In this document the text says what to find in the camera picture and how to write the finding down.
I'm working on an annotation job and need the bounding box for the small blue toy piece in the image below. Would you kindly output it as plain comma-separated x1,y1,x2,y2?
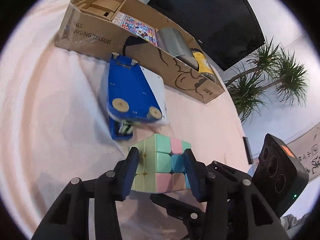
109,119,133,140

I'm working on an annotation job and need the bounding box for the brown cardboard box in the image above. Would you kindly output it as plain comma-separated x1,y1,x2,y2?
55,0,224,103

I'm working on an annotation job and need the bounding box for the pink tablecloth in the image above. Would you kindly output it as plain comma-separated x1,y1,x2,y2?
1,0,249,239

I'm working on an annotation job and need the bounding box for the calligraphy scroll sign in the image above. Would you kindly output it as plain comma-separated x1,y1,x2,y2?
285,123,320,182

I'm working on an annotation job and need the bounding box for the black remote control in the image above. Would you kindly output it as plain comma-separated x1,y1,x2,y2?
242,137,253,165

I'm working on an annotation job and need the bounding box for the green potted palm plant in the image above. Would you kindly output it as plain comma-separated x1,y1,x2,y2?
225,41,308,124

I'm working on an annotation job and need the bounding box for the blue toy skateboard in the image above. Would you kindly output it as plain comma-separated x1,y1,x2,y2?
107,52,163,123

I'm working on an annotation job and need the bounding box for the pastel rubik's cube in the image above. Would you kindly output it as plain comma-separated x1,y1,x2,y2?
131,134,191,194

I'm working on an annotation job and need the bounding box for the yellow labelled jar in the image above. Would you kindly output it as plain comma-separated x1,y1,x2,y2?
191,48,216,83

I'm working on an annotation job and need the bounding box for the white rectangular plastic case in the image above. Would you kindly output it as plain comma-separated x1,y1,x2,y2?
140,66,169,128

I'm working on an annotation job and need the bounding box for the colourful cartoon card box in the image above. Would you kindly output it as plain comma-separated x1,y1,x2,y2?
112,12,158,46

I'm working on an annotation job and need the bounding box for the black flat screen television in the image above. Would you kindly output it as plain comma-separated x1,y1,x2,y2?
148,0,265,70

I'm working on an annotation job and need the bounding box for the grey cylindrical can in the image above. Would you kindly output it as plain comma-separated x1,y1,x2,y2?
157,28,199,71

